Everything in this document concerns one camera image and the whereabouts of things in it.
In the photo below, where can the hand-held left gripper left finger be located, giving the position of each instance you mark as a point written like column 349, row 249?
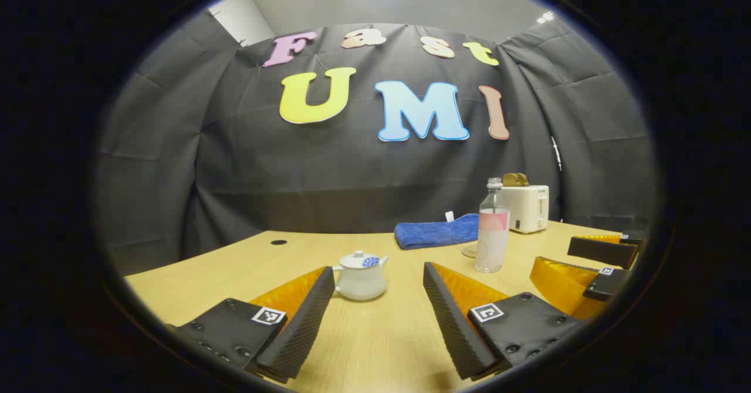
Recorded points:
column 305, row 322

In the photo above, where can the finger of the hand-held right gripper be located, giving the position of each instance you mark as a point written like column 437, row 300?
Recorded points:
column 604, row 252
column 607, row 284

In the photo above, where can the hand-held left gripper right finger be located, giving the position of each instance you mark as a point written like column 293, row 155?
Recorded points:
column 449, row 322

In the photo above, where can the white teacup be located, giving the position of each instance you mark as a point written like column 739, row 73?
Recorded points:
column 361, row 284

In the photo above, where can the round brown coaster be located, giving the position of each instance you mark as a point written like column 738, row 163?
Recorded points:
column 469, row 251

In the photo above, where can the clear plastic water bottle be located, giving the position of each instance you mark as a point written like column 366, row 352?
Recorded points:
column 491, row 240

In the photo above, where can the white toaster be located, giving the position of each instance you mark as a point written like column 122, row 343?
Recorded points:
column 530, row 208

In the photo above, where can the blue folded towel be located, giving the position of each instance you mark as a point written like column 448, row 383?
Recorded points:
column 434, row 233

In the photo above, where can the brown toast slice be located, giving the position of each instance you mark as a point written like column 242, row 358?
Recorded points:
column 524, row 180
column 510, row 179

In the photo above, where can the black backdrop cloth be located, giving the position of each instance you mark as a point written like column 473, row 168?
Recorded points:
column 328, row 170

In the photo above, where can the small ceiling light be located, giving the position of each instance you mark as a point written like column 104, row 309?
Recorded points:
column 546, row 16

